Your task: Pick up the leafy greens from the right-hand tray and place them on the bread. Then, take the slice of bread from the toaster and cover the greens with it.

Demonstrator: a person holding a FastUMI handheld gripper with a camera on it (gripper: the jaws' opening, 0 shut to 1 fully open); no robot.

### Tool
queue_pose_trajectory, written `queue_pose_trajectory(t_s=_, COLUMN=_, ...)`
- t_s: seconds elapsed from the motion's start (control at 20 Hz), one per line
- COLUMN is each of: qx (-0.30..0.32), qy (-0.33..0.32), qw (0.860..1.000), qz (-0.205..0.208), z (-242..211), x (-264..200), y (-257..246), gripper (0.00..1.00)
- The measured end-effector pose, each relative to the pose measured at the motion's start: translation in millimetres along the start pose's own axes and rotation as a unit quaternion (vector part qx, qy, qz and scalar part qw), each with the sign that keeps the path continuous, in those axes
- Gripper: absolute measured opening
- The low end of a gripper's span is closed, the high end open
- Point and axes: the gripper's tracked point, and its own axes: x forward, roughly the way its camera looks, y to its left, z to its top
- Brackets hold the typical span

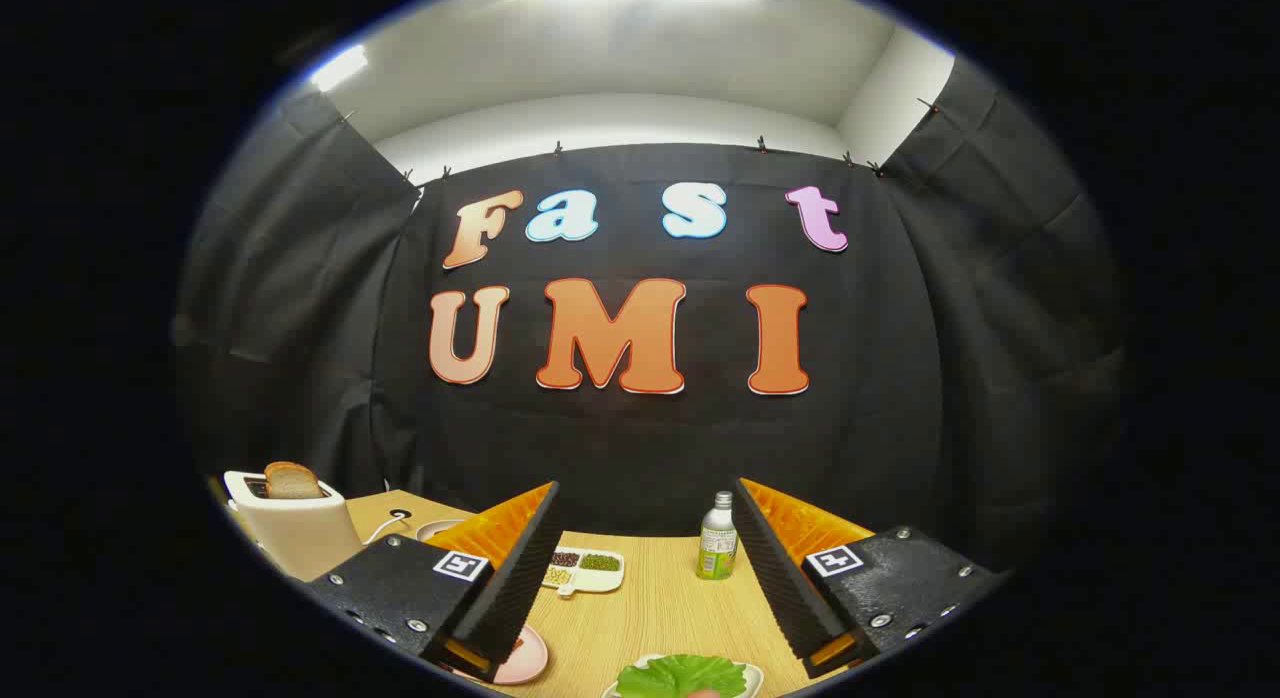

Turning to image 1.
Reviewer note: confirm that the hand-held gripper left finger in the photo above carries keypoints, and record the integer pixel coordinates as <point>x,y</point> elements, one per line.
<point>520,578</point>

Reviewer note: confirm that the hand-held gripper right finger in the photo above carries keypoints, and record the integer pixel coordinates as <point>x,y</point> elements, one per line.
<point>780,578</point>

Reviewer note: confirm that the green lettuce leaf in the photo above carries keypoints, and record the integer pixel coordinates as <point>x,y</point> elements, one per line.
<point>680,675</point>

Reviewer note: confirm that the toasted bread slice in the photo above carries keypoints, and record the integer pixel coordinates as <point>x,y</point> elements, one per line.
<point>292,481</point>

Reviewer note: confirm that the pile of yellow soybeans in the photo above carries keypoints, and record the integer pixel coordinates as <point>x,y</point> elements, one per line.
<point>558,576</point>

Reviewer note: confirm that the pile of dark beans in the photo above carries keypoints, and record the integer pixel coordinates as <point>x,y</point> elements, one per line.
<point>565,559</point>

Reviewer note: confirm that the green and silver bottle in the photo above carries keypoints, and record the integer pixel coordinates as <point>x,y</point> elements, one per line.
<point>717,548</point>

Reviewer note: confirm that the white divided dish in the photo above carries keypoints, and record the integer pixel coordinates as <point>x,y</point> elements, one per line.
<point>600,578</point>

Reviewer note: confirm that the pink plate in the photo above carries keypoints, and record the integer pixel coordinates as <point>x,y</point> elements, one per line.
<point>530,658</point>

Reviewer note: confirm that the pile of green beans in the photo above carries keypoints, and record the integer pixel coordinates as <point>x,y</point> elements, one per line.
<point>600,562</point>

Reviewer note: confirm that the round white plate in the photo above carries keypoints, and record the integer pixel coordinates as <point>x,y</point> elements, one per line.
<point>435,529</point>

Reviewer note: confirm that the white triangular plate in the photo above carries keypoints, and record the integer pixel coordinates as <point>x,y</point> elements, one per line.
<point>752,673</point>

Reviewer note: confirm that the black backdrop cloth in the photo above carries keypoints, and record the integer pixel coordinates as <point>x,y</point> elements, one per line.
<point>650,448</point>

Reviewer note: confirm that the white toaster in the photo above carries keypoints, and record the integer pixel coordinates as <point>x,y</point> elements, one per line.
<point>300,538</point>

